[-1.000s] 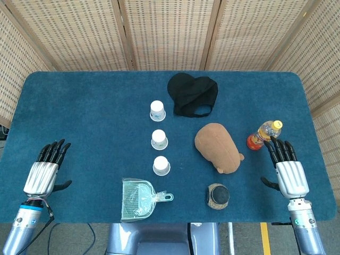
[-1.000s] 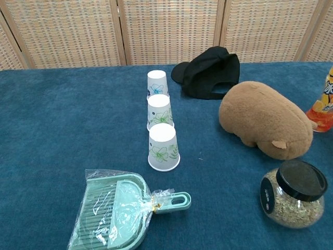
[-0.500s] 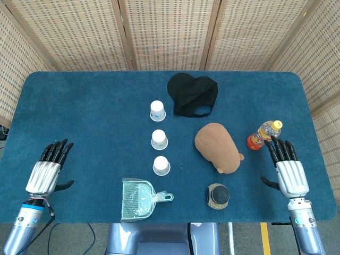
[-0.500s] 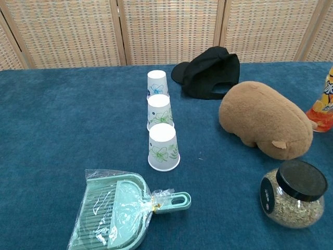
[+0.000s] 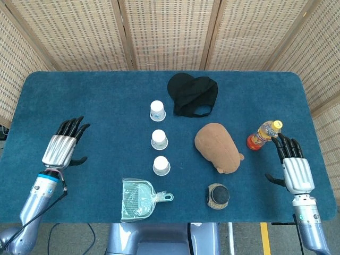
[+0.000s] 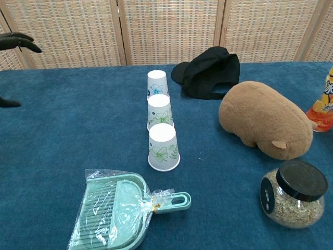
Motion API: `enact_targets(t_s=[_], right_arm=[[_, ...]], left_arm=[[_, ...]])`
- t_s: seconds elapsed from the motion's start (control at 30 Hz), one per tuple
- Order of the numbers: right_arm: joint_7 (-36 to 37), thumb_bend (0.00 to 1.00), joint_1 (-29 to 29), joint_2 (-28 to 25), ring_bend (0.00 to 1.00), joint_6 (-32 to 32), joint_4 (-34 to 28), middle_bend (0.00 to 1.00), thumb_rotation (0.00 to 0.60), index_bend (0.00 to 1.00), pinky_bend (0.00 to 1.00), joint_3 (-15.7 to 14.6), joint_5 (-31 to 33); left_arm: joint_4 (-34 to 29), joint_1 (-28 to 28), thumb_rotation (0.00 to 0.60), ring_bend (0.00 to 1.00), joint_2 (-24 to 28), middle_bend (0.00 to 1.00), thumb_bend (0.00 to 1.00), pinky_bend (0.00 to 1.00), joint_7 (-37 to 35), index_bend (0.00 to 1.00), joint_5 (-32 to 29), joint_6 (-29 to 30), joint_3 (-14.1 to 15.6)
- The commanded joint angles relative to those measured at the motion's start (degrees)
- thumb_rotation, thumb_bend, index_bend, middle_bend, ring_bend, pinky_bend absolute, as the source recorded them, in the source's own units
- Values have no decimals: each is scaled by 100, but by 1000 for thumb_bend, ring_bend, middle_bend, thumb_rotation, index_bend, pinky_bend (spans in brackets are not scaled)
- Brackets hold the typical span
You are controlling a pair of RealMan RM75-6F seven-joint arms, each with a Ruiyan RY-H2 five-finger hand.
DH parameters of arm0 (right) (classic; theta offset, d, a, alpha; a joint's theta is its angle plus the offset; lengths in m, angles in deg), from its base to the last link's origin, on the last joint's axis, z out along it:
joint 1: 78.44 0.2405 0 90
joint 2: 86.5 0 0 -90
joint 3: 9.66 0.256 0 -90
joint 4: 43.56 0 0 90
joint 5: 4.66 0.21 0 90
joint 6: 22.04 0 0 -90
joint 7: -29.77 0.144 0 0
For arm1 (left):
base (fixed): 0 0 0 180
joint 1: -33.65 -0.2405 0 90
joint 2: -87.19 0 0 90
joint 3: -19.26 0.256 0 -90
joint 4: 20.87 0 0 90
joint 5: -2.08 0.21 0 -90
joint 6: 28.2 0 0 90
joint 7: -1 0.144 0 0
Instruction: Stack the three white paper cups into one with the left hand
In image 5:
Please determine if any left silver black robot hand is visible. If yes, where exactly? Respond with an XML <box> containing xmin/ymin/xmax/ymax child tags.
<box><xmin>41</xmin><ymin>116</ymin><xmax>91</xmax><ymax>171</ymax></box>

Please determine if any silver robot torso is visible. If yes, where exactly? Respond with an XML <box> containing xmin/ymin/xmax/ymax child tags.
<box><xmin>105</xmin><ymin>222</ymin><xmax>221</xmax><ymax>255</ymax></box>

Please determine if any brown plush toy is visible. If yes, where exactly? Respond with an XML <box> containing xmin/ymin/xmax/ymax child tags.
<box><xmin>194</xmin><ymin>122</ymin><xmax>245</xmax><ymax>175</ymax></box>

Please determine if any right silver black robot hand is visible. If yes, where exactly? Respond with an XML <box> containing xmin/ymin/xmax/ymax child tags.
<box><xmin>265</xmin><ymin>132</ymin><xmax>315</xmax><ymax>194</ymax></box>

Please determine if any white paper cup blue flower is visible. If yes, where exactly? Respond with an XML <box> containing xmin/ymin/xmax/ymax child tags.
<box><xmin>149</xmin><ymin>100</ymin><xmax>167</xmax><ymax>122</ymax></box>

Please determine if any glass jar black lid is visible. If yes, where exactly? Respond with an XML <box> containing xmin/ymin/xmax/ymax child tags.
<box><xmin>206</xmin><ymin>182</ymin><xmax>230</xmax><ymax>210</ymax></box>

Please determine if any black baseball cap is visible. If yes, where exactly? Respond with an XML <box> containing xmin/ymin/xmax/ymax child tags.
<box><xmin>167</xmin><ymin>72</ymin><xmax>219</xmax><ymax>118</ymax></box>

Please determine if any white paper cup green flower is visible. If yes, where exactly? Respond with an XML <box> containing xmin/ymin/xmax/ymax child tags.
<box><xmin>152</xmin><ymin>156</ymin><xmax>171</xmax><ymax>176</ymax></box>

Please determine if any orange drink bottle yellow cap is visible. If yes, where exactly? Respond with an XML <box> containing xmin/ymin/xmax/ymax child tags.
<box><xmin>246</xmin><ymin>120</ymin><xmax>283</xmax><ymax>151</ymax></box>

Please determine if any green dustpan set in plastic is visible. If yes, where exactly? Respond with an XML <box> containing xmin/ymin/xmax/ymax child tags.
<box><xmin>121</xmin><ymin>177</ymin><xmax>175</xmax><ymax>223</ymax></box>

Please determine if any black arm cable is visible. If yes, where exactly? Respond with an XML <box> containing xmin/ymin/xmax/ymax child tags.
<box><xmin>292</xmin><ymin>212</ymin><xmax>307</xmax><ymax>255</ymax></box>
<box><xmin>0</xmin><ymin>169</ymin><xmax>69</xmax><ymax>252</ymax></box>

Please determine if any blue table carpet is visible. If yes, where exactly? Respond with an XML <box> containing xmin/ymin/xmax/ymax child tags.
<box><xmin>0</xmin><ymin>71</ymin><xmax>337</xmax><ymax>224</ymax></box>

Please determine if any black floor cable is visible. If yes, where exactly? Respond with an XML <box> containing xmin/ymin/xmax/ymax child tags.
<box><xmin>47</xmin><ymin>223</ymin><xmax>96</xmax><ymax>255</ymax></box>

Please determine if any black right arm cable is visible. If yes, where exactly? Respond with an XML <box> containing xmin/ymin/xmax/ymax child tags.
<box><xmin>292</xmin><ymin>212</ymin><xmax>307</xmax><ymax>255</ymax></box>

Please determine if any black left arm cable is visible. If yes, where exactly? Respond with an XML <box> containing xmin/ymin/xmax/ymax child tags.
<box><xmin>0</xmin><ymin>169</ymin><xmax>69</xmax><ymax>252</ymax></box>

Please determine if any bamboo folding screen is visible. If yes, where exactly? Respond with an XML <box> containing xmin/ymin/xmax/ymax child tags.
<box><xmin>0</xmin><ymin>0</ymin><xmax>340</xmax><ymax>128</ymax></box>

